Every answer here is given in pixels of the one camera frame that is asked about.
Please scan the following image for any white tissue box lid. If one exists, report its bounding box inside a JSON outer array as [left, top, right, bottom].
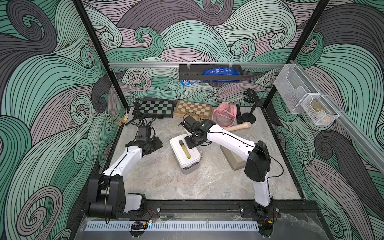
[[170, 134, 201, 170]]

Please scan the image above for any grey tissue box base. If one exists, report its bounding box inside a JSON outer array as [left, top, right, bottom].
[[180, 162, 201, 175]]

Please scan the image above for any yellow tissue paper pack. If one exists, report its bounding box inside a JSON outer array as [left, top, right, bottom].
[[179, 140, 191, 159]]

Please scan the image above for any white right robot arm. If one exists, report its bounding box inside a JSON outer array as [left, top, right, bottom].
[[180, 116, 279, 208]]

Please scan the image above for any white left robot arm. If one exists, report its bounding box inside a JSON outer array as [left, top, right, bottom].
[[85, 137, 163, 220]]

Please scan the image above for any wooden chessboard box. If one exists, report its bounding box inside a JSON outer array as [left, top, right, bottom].
[[174, 101, 213, 120]]

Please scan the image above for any pink mesh food cover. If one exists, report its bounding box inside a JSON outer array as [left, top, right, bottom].
[[212, 102, 238, 128]]

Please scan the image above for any black tripod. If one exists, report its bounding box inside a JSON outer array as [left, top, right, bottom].
[[125, 98, 156, 127]]

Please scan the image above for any black green chessboard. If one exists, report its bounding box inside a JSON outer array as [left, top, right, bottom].
[[139, 101, 175, 119]]

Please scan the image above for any black remote control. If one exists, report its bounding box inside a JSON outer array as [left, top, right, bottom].
[[236, 105, 243, 125]]

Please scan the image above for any wooden pestle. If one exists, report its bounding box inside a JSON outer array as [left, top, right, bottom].
[[225, 122, 252, 132]]

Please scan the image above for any black hand model stand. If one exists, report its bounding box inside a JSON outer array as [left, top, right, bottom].
[[241, 88, 261, 124]]

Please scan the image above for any blue plastic package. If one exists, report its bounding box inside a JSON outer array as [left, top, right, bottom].
[[203, 68, 240, 76]]

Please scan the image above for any black wall shelf basket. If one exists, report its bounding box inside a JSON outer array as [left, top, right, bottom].
[[179, 64, 244, 83]]

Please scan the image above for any white slotted cable duct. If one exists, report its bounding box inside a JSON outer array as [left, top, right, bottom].
[[85, 221, 259, 232]]

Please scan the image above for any clear wall bin large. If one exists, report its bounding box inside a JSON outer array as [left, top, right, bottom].
[[274, 64, 310, 114]]

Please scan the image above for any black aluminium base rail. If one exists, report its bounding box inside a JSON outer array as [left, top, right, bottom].
[[80, 199, 319, 219]]

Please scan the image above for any clear wall bin small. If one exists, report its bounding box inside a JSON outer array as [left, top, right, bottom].
[[301, 94, 340, 126]]

